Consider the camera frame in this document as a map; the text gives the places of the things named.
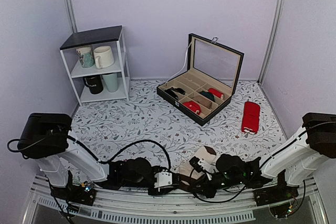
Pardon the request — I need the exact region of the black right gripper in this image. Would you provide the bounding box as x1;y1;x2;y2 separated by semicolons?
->
188;174;245;200

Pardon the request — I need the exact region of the cream and brown striped sock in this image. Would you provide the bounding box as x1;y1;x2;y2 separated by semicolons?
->
176;146;217;180

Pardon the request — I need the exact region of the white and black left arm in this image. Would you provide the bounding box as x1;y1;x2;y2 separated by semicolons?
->
17;113;181;200

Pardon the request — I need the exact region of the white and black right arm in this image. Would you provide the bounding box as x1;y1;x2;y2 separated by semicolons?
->
187;112;335;201

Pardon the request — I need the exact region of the floral patterned table mat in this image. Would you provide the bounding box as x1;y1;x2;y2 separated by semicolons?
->
71;81;286;171

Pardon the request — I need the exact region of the red rolled sock front compartment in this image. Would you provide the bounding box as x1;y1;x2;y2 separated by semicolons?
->
183;100;202;115

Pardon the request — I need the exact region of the red rolled sock compartment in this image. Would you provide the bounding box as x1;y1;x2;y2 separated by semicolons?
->
183;100;202;115
208;88;224;100

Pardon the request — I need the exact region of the red folded sock on table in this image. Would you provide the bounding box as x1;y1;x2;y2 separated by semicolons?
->
241;101;260;134

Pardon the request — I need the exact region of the beige rolled sock in box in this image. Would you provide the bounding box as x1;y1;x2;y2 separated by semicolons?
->
194;95;212;109

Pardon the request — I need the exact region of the dark green sock in box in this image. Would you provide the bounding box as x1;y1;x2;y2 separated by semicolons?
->
200;91;215;102

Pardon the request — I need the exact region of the red rolled sock rear compartment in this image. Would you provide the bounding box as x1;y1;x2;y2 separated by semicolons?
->
208;88;224;100

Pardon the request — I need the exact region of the black sock in box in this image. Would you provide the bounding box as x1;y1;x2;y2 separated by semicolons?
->
165;87;185;100

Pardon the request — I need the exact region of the black compartment storage box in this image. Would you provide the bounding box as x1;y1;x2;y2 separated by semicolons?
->
156;33;244;126

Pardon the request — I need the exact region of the pale green tumbler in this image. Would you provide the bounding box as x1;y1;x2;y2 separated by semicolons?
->
102;73;118;93

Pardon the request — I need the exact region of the black ceramic mug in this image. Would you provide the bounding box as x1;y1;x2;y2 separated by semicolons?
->
82;75;103;94

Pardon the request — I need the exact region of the white ceramic mug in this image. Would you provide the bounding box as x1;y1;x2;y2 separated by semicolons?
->
93;46;114;69

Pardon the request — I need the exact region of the white shelf with black top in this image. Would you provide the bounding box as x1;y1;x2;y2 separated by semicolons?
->
60;25;130;106

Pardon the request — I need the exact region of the patterned teal ceramic cup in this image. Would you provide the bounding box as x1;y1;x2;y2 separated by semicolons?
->
76;46;95;68

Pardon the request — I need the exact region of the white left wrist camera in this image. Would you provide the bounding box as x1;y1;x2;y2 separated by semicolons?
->
154;172;173;188

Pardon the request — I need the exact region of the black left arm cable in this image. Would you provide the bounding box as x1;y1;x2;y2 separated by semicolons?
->
7;132;172;174

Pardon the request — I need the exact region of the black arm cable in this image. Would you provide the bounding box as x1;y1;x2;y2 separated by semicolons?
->
189;121;336;204
7;132;172;174

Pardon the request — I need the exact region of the aluminium table edge rail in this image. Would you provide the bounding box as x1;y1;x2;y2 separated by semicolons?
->
22;175;329;224

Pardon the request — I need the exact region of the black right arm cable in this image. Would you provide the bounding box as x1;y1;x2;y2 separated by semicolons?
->
189;121;336;204

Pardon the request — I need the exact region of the right aluminium corner post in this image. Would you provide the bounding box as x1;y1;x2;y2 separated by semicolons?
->
258;0;285;85

